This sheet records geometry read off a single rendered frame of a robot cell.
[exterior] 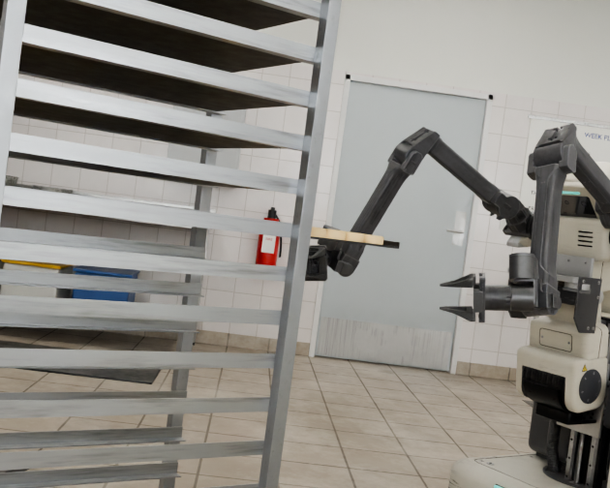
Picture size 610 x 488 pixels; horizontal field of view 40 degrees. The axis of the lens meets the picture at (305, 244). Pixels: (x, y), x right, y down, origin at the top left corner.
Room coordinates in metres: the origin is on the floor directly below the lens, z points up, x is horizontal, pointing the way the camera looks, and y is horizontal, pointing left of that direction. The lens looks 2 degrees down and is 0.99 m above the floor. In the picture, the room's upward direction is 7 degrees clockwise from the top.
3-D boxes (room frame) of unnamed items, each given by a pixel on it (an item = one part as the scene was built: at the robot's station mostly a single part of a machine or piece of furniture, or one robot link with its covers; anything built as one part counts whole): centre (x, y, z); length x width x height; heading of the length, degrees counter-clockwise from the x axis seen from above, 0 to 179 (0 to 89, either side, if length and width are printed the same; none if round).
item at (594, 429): (2.51, -0.90, 0.56); 0.28 x 0.27 x 0.25; 35
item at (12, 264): (5.56, 1.74, 0.36); 0.46 x 0.38 x 0.26; 3
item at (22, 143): (1.55, 0.28, 1.05); 0.64 x 0.03 x 0.03; 124
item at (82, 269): (5.59, 1.29, 0.36); 0.46 x 0.38 x 0.26; 5
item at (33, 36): (1.55, 0.28, 1.23); 0.64 x 0.03 x 0.03; 124
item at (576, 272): (2.49, -0.76, 0.88); 0.28 x 0.16 x 0.22; 35
